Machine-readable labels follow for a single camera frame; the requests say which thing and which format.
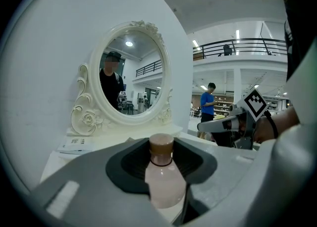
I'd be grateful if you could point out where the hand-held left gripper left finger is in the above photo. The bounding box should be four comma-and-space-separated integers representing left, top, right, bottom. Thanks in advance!
31, 137, 174, 227

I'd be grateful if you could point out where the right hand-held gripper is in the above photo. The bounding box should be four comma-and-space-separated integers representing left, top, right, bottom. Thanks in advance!
197, 89, 270, 150

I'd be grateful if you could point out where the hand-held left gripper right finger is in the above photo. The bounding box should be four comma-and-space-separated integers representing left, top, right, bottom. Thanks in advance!
172, 137, 260, 210

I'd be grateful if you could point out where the small pink bottle brown cap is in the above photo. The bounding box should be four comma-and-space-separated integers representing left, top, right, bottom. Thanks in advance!
144, 133, 187, 209

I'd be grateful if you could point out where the person's right forearm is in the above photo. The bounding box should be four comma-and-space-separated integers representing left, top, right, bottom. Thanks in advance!
254, 106, 302, 144

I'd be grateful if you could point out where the white table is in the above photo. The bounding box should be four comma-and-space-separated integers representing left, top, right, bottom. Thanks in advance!
40, 123, 219, 184

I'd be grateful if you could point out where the white paper booklet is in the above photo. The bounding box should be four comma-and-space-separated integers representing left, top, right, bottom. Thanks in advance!
57, 136, 94, 155

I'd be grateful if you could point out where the white ornate oval mirror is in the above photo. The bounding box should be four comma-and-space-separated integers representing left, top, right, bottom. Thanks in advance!
70, 19, 173, 137

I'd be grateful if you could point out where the black balcony railing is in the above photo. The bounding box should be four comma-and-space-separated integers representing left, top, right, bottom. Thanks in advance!
193, 38, 287, 60

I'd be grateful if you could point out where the person's black shirt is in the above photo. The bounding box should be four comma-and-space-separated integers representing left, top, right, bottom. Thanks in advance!
283, 0, 317, 82

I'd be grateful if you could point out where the black wrist strap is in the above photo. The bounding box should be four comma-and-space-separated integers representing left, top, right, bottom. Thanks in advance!
264, 110, 279, 139

